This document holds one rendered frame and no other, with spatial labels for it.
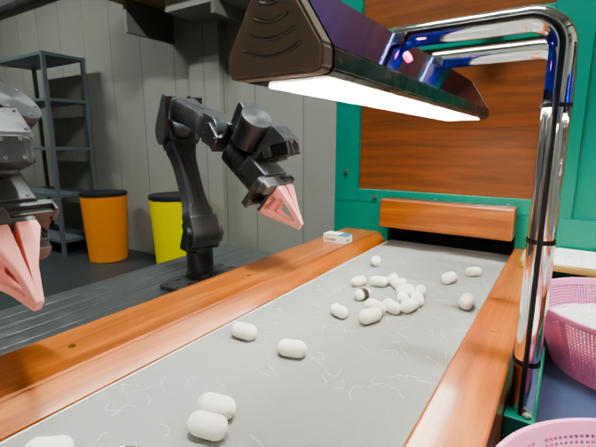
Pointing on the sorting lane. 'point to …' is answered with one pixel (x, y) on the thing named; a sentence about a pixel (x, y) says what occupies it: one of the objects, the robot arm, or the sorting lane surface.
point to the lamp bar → (342, 55)
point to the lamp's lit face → (335, 90)
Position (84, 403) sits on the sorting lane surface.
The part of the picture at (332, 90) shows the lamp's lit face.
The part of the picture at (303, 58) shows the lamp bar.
